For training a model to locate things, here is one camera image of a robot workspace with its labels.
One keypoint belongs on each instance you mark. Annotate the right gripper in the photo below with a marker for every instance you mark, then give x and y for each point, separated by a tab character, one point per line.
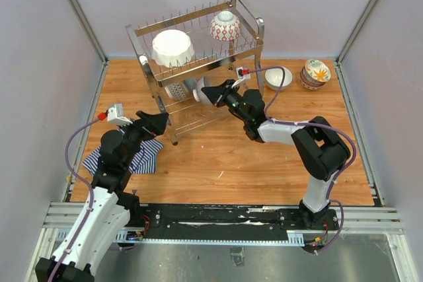
216	94

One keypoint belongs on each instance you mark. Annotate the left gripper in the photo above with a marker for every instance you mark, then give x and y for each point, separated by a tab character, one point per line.
155	123

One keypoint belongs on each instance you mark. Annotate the grey striped bowl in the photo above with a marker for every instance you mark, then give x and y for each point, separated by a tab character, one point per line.
198	94

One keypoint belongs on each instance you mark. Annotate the grey wave pattern bowl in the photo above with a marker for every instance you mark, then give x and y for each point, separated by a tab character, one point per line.
189	85

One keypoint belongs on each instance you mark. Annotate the steel two-tier dish rack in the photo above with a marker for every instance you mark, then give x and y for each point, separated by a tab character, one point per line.
212	58

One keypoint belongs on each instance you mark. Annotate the brown lattice pattern bowl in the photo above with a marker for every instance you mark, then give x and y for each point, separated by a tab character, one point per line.
175	91

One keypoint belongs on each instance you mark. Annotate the plain white bowl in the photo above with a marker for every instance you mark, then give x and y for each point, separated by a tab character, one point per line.
275	76

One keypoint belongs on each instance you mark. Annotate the grey leaf pattern bowl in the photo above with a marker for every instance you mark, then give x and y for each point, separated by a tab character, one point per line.
306	76

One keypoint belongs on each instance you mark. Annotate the pink floral bowl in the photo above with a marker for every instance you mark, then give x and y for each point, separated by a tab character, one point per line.
317	77

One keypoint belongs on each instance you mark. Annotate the black diamond pattern bowl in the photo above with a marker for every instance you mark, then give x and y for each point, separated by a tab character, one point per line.
311	86

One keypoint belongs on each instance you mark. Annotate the orange green leaf bowl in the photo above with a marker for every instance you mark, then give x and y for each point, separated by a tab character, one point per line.
317	70

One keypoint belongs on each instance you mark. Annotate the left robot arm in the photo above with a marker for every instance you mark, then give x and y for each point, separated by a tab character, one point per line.
108	207

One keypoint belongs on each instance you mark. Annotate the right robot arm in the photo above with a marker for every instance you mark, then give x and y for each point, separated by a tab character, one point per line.
325	151

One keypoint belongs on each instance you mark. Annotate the blue white striped cloth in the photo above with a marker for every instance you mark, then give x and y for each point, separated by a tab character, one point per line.
144	162

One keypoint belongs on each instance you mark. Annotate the white scalloped bowl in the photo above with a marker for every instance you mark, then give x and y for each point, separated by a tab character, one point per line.
172	48

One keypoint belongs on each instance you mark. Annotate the red diamond pattern bowl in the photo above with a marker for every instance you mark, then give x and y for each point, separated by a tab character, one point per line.
225	26

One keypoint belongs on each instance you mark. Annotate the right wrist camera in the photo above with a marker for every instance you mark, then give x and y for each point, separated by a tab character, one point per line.
243	75

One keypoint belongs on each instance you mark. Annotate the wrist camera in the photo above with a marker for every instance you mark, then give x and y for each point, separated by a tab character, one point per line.
115	114
243	75

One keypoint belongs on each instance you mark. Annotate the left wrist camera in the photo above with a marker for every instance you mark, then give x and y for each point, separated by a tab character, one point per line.
115	114

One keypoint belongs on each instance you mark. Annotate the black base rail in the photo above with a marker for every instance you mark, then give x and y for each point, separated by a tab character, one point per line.
192	222

